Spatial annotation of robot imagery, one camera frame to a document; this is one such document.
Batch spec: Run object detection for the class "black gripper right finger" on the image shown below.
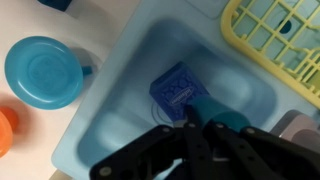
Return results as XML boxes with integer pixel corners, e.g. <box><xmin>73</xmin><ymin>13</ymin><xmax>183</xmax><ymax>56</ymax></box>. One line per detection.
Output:
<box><xmin>203</xmin><ymin>122</ymin><xmax>280</xmax><ymax>180</ymax></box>

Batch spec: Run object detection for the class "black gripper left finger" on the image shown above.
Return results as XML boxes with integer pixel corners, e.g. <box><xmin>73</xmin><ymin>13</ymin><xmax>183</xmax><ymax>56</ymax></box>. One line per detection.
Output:
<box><xmin>184</xmin><ymin>105</ymin><xmax>214</xmax><ymax>180</ymax></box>

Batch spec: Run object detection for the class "small blue cup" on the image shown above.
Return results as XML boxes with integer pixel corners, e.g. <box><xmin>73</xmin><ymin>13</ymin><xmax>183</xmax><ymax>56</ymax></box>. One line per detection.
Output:
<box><xmin>189</xmin><ymin>95</ymin><xmax>250</xmax><ymax>132</ymax></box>

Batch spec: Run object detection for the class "light blue toy sink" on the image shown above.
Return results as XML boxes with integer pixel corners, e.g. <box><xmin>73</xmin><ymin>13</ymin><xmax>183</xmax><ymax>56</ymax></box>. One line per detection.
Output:
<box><xmin>52</xmin><ymin>0</ymin><xmax>319</xmax><ymax>180</ymax></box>

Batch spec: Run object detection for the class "grey toy faucet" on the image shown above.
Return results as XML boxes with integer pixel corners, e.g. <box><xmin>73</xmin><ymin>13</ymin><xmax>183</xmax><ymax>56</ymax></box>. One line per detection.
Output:
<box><xmin>271</xmin><ymin>110</ymin><xmax>320</xmax><ymax>153</ymax></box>

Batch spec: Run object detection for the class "royal blue cube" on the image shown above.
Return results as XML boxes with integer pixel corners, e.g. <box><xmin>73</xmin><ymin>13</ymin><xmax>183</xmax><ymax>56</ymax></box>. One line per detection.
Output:
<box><xmin>149</xmin><ymin>62</ymin><xmax>209</xmax><ymax>122</ymax></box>

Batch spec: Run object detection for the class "yellow-green dish rack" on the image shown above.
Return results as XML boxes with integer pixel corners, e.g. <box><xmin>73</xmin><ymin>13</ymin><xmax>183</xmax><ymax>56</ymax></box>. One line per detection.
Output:
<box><xmin>221</xmin><ymin>0</ymin><xmax>320</xmax><ymax>108</ymax></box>

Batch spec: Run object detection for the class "blue plate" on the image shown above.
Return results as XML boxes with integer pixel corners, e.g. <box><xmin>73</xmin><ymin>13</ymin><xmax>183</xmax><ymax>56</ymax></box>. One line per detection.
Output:
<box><xmin>4</xmin><ymin>36</ymin><xmax>93</xmax><ymax>110</ymax></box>

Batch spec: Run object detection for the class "orange plate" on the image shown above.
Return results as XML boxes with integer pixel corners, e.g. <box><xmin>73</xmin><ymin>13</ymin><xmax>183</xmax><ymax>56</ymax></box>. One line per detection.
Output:
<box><xmin>0</xmin><ymin>106</ymin><xmax>19</xmax><ymax>157</ymax></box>

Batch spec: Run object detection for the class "dark blue cube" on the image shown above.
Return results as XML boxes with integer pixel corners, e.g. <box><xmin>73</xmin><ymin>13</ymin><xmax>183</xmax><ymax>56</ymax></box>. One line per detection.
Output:
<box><xmin>38</xmin><ymin>0</ymin><xmax>72</xmax><ymax>12</ymax></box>

